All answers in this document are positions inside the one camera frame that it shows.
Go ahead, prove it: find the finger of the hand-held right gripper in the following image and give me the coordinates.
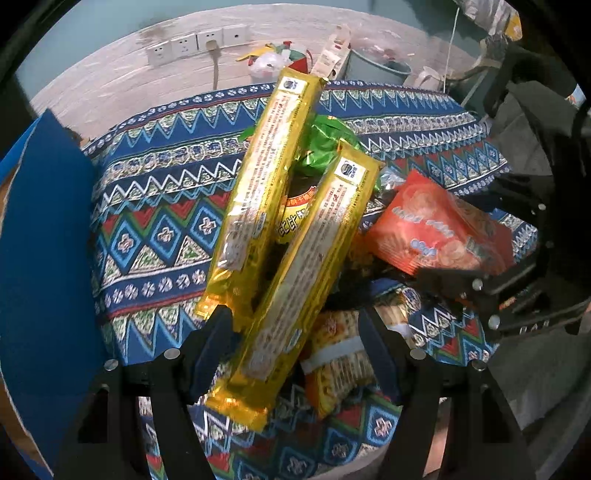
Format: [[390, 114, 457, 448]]
[[489, 175, 550, 214], [413, 263, 555, 344]]

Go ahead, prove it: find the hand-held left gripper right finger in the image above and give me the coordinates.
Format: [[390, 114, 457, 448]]
[[358, 308, 539, 480]]

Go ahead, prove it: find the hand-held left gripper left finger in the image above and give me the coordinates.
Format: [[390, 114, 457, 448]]
[[55, 305, 236, 480]]

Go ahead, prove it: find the yellow noodle packet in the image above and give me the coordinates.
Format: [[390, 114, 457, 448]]
[[300, 295, 411, 418]]

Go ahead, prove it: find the orange snack bag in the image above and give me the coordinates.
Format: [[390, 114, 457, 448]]
[[362, 170, 515, 278]]

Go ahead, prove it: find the long yellow snack packet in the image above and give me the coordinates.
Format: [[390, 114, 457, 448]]
[[194, 69, 329, 333], [205, 141, 386, 432]]

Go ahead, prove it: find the blue cardboard box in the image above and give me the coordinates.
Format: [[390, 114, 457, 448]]
[[0, 108, 121, 467]]

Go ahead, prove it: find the green snack bag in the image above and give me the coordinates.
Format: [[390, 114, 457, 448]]
[[240, 115, 384, 195]]

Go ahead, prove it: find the grey cloth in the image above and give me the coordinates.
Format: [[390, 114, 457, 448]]
[[489, 83, 578, 176]]

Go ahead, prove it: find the white kettle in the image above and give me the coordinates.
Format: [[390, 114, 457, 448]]
[[416, 66, 446, 90]]

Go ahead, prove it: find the blue patterned tablecloth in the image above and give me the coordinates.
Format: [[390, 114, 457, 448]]
[[81, 80, 539, 480]]

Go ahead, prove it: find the patterned hanging cloth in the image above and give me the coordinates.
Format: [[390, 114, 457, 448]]
[[455, 0, 522, 40]]

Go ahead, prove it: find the grey-blue bucket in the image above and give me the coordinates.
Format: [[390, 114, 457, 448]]
[[344, 34, 411, 86]]

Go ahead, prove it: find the white cardboard carton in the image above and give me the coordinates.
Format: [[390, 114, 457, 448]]
[[309, 25, 352, 79]]

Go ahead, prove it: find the red and white paper bag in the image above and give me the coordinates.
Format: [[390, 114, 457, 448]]
[[288, 46, 311, 75]]

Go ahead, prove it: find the white plastic bag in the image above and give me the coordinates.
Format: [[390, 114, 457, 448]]
[[249, 44, 296, 84]]

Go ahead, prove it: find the thin white cable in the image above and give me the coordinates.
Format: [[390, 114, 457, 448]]
[[443, 7, 462, 93]]

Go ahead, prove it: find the beige plug with cable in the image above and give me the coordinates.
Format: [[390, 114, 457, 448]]
[[205, 41, 223, 90]]

